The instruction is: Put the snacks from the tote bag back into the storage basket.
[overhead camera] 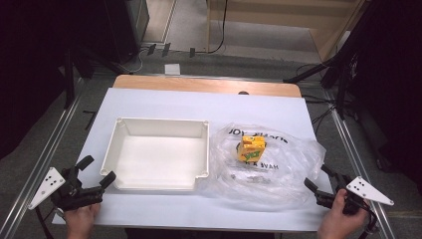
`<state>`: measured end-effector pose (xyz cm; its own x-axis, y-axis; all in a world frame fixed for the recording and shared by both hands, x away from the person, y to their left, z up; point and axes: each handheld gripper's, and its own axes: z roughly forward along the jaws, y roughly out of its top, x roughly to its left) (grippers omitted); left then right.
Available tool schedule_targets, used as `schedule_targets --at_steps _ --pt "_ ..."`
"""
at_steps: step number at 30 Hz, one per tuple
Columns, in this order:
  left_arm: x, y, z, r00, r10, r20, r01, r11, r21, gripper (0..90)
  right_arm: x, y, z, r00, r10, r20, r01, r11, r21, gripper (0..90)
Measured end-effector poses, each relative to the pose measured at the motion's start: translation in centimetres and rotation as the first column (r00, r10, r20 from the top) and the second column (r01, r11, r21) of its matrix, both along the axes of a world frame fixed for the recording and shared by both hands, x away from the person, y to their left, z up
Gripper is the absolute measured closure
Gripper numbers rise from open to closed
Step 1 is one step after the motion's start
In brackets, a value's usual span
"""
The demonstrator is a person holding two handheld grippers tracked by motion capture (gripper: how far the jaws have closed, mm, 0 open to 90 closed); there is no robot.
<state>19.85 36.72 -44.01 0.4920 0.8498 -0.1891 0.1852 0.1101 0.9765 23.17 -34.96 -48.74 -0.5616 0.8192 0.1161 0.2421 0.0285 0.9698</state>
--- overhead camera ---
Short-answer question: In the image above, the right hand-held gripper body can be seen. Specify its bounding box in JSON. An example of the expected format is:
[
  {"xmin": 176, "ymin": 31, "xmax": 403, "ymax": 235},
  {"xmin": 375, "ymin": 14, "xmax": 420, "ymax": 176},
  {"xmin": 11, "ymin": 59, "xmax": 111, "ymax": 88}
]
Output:
[{"xmin": 315, "ymin": 174, "xmax": 395, "ymax": 215}]

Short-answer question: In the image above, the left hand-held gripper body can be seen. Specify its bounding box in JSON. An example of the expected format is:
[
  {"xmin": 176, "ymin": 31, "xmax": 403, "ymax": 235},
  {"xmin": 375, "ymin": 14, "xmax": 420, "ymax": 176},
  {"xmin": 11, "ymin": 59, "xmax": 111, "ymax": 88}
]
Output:
[{"xmin": 28, "ymin": 165, "xmax": 105, "ymax": 212}]

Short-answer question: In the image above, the clear plastic bag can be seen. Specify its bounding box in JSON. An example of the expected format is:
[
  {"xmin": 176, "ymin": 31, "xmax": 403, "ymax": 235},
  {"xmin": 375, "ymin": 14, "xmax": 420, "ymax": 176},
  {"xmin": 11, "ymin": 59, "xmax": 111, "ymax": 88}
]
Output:
[{"xmin": 201, "ymin": 121, "xmax": 327, "ymax": 212}]

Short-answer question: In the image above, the white plastic tray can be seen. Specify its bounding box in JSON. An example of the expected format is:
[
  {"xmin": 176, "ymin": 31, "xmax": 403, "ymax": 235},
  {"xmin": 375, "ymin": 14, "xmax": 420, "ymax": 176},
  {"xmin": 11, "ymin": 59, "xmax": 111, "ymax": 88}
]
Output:
[{"xmin": 100, "ymin": 117, "xmax": 211, "ymax": 192}]

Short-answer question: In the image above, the yellow drink carton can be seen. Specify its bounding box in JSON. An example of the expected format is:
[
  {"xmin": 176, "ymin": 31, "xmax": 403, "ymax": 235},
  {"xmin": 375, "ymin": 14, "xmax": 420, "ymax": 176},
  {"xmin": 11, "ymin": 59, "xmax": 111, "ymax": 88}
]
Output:
[{"xmin": 235, "ymin": 134, "xmax": 268, "ymax": 163}]

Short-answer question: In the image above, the person's left hand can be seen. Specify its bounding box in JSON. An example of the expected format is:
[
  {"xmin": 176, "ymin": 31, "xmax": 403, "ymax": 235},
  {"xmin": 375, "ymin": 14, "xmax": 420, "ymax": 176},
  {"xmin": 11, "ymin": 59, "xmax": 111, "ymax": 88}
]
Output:
[{"xmin": 62, "ymin": 202, "xmax": 102, "ymax": 239}]

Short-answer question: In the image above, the person's right hand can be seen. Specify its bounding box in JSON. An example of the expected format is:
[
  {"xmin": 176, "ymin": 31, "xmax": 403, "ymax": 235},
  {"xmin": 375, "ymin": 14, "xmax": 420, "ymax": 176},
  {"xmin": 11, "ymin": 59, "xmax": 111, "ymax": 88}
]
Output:
[{"xmin": 316, "ymin": 188, "xmax": 369, "ymax": 239}]

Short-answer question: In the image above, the black metal stand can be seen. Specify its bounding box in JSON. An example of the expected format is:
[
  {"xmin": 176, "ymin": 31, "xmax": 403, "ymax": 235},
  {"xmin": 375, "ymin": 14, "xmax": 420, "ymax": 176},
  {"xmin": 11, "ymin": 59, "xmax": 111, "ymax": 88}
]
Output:
[{"xmin": 63, "ymin": 49, "xmax": 77, "ymax": 110}]

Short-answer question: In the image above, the white table sheet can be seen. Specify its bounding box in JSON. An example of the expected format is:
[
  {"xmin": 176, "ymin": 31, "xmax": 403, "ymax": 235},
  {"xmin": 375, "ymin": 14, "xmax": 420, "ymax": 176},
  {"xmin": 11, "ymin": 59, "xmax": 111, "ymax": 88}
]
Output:
[{"xmin": 51, "ymin": 87, "xmax": 334, "ymax": 233}]

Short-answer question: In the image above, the black tripod stand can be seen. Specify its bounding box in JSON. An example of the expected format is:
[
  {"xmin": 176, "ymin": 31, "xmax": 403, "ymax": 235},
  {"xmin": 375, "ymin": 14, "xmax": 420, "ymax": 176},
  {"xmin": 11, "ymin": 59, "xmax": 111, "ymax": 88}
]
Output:
[{"xmin": 283, "ymin": 49, "xmax": 361, "ymax": 120}]

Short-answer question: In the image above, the white paper sheet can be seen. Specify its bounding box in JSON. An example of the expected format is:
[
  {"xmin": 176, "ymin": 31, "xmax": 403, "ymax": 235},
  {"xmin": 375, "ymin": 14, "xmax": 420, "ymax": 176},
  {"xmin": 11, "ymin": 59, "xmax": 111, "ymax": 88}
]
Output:
[{"xmin": 164, "ymin": 63, "xmax": 181, "ymax": 76}]

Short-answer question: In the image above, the black cabinet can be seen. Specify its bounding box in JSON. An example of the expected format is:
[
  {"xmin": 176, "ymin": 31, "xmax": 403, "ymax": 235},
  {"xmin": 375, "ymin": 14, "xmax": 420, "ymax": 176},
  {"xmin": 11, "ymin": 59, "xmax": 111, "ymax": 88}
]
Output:
[{"xmin": 105, "ymin": 0, "xmax": 150, "ymax": 65}]

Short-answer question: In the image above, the light wooden shelf unit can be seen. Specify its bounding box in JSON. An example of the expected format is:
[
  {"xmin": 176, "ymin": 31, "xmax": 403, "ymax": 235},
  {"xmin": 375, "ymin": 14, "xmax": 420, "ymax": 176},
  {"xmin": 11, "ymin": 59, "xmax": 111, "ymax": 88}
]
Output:
[{"xmin": 206, "ymin": 0, "xmax": 370, "ymax": 64}]

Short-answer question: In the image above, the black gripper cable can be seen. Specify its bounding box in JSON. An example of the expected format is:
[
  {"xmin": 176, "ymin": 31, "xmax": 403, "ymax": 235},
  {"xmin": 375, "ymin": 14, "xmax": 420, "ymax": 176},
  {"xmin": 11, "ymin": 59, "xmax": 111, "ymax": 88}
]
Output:
[
  {"xmin": 34, "ymin": 205, "xmax": 56, "ymax": 239},
  {"xmin": 357, "ymin": 198, "xmax": 381, "ymax": 239}
]

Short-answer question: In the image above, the aluminium rail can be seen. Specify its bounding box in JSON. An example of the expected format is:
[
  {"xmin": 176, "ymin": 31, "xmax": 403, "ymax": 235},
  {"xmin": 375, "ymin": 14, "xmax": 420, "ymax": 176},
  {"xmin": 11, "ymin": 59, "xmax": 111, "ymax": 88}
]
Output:
[
  {"xmin": 0, "ymin": 78, "xmax": 88, "ymax": 239},
  {"xmin": 322, "ymin": 89, "xmax": 397, "ymax": 239}
]

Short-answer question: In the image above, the bundle of black cables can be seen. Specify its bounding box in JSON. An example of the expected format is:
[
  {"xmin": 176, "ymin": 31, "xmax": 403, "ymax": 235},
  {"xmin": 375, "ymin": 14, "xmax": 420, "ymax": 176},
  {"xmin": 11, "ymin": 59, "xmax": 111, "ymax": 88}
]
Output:
[{"xmin": 297, "ymin": 63, "xmax": 342, "ymax": 137}]

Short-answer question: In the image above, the white floor cable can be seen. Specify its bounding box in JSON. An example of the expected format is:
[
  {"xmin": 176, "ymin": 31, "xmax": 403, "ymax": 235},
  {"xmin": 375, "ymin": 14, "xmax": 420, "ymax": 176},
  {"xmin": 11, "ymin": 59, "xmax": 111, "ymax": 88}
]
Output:
[{"xmin": 127, "ymin": 49, "xmax": 147, "ymax": 75}]

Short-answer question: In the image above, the black floor cable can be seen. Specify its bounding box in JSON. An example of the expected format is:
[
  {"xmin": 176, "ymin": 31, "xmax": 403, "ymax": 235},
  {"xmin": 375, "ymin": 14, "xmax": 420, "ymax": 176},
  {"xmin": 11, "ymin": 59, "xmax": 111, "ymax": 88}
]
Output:
[{"xmin": 194, "ymin": 0, "xmax": 229, "ymax": 55}]

